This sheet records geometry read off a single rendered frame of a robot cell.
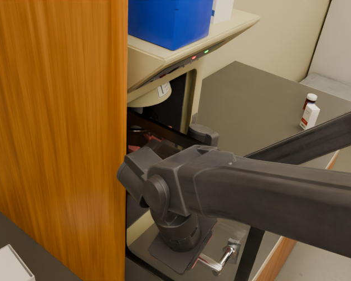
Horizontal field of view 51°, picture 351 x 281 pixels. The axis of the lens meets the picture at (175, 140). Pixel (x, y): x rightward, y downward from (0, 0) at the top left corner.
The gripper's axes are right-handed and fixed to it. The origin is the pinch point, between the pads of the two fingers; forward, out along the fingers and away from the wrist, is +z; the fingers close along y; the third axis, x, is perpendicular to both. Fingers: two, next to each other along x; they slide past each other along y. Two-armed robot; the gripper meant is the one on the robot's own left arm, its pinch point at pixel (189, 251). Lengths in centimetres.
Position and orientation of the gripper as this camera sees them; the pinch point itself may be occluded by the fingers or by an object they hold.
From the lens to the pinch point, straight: 65.8
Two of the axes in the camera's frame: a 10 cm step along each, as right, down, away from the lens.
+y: -5.6, 7.4, -3.8
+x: 8.2, 4.0, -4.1
